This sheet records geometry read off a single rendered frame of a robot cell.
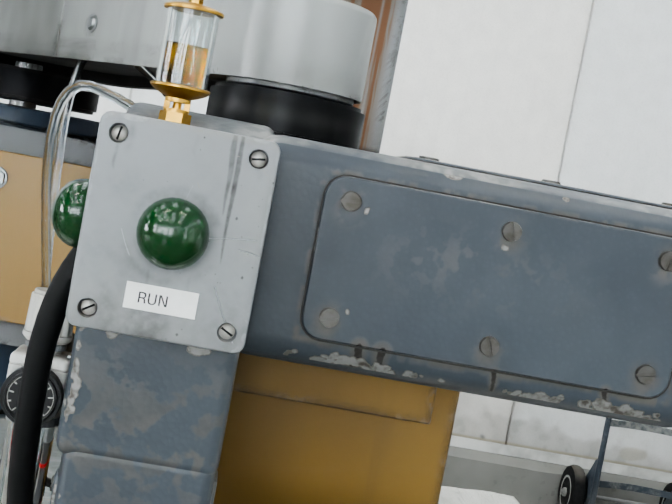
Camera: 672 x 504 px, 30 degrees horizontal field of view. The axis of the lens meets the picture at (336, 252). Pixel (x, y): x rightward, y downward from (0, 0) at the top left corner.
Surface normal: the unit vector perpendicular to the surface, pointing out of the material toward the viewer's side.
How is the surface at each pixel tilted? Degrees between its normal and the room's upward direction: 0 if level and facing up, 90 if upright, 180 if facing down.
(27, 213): 90
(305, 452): 90
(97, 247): 90
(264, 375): 90
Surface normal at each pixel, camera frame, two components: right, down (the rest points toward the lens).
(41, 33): -0.72, -0.10
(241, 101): -0.50, -0.05
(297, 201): 0.07, 0.07
